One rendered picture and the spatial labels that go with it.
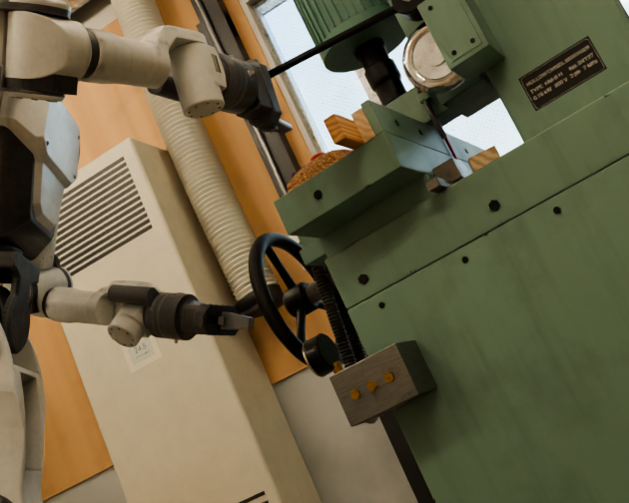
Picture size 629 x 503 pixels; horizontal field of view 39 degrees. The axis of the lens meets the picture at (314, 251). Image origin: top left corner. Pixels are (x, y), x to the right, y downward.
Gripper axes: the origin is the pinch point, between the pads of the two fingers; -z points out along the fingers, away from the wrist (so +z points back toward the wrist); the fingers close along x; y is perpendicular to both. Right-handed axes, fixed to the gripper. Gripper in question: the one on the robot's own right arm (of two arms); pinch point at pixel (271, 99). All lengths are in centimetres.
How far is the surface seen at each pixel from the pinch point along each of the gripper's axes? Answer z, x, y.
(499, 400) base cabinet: 8, 61, 24
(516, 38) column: -3.0, 8.8, 42.5
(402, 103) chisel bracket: -10.5, 7.8, 19.3
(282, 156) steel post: -127, -33, -64
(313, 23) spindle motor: -7.7, -12.5, 9.1
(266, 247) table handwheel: -7.2, 22.5, -13.6
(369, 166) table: 16.1, 23.1, 19.7
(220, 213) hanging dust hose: -114, -20, -86
